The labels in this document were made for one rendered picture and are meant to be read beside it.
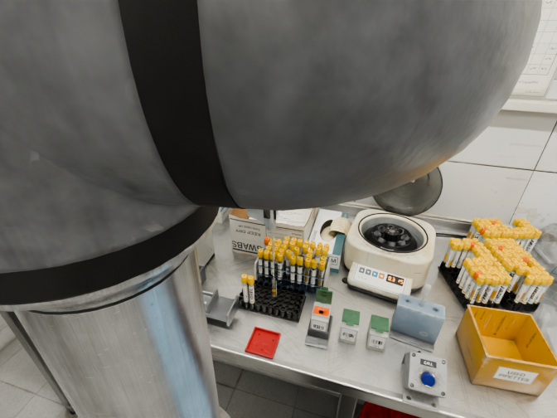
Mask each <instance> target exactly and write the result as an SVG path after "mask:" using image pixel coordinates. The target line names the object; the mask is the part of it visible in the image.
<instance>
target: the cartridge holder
mask: <svg viewBox="0 0 557 418"><path fill-rule="evenodd" d="M332 319H333V316H331V315H330V319H329V324H328V329H327V332H324V331H321V330H316V329H313V328H310V326H311V319H310V323H309V326H308V332H307V336H306V339H305V344H307V345H311V346H314V347H318V348H324V349H327V347H328V342H329V338H330V332H331V327H332Z"/></svg>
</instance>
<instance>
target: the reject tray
mask: <svg viewBox="0 0 557 418"><path fill-rule="evenodd" d="M280 336H281V333H277V332H275V331H271V330H268V329H264V328H258V327H254V330H253V332H252V334H251V336H250V339H249V341H248V343H247V346H246V348H245V352H247V353H251V354H254V355H257V356H260V357H265V358H268V359H271V360H273V358H274V354H275V351H276V348H277V346H278V343H279V339H280Z"/></svg>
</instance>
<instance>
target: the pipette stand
mask: <svg viewBox="0 0 557 418"><path fill-rule="evenodd" d="M421 301H422V299H418V298H415V297H412V296H409V295H406V294H402V293H400V294H399V298H398V300H397V304H396V306H395V311H394V313H393V317H392V321H391V326H390V334H389V337H391V338H395V339H398V340H400V341H402V342H405V343H409V344H412V345H414V346H416V347H419V348H423V349H425V350H428V351H430V352H433V351H434V344H435V342H436V340H437V338H438V335H439V332H440V330H441V328H442V326H443V323H444V320H445V306H442V305H439V304H435V303H431V302H429V301H426V300H425V301H424V304H423V307H421V306H420V304H421Z"/></svg>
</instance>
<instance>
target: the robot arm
mask: <svg viewBox="0 0 557 418"><path fill-rule="evenodd" d="M541 9H542V0H0V311H10V312H14V313H15V314H16V316H17V317H18V319H19V321H20V322H21V324H22V326H23V327H24V328H25V330H26V332H27V334H28V336H29V337H30V339H31V340H32V342H33V343H34V345H35V347H36V349H37V351H38V352H39V353H40V355H41V357H42V359H43V360H44V362H45V363H46V365H47V366H48V368H49V370H50V371H51V374H52V375H53V377H54V378H55V379H56V381H57V383H58V385H59V386H60V388H61V390H62V391H63V393H64V394H65V396H66V398H67V400H68V401H69V403H70V404H71V406H72V408H73V409H74V411H75V413H76V415H77V416H78V417H79V418H230V416H229V415H228V414H227V413H226V411H224V410H223V409H222V408H221V407H219V402H218V396H217V390H216V379H215V373H214V367H213V361H212V355H211V344H210V338H209V332H208V326H207V320H206V310H205V304H204V298H203V292H202V286H201V275H200V269H199V263H198V257H197V251H196V248H197V247H198V246H199V245H200V243H202V242H203V241H204V240H205V238H206V237H207V236H208V235H209V233H210V232H211V231H212V229H213V227H214V225H215V224H216V222H217V220H218V216H219V214H220V208H221V207H227V208H238V209H247V211H246V213H247V215H248V216H249V217H251V218H254V219H255V220H258V221H262V222H263V223H264V224H265V227H266V229H267V231H270V230H271V229H272V227H273V226H274V219H275V220H277V215H278V211H290V210H299V209H308V208H318V207H329V206H333V205H337V204H342V203H346V202H353V201H357V200H361V199H364V198H368V197H373V196H375V195H378V194H381V193H382V192H387V191H389V190H391V189H393V188H396V187H399V186H401V185H404V184H406V183H408V182H411V181H413V180H415V179H417V178H420V177H422V176H424V175H425V174H427V173H429V172H431V171H432V170H434V169H435V168H437V167H438V166H440V165H441V164H443V163H445V162H446V161H448V160H449V159H450V158H452V157H454V156H455V155H457V154H458V153H460V152H462V151H463V150H464V149H465V148H466V147H467V146H468V145H469V144H470V143H471V142H472V141H473V140H474V139H476V138H477V137H478V136H479V135H480V134H481V133H482V132H483V131H484V130H485V129H487V128H488V126H489V125H490V123H491V122H492V121H493V120H494V119H495V117H496V116H497V114H498V113H499V111H500V110H501V108H502V107H503V106H504V104H505V103H506V102H507V101H508V99H509V98H510V96H511V93H512V91H513V90H514V88H515V86H516V83H517V82H518V80H519V79H520V77H521V74H522V72H523V70H524V69H525V68H526V64H527V62H528V60H529V57H530V53H531V49H532V47H533V44H534V40H535V36H536V33H537V30H538V26H539V24H540V19H541Z"/></svg>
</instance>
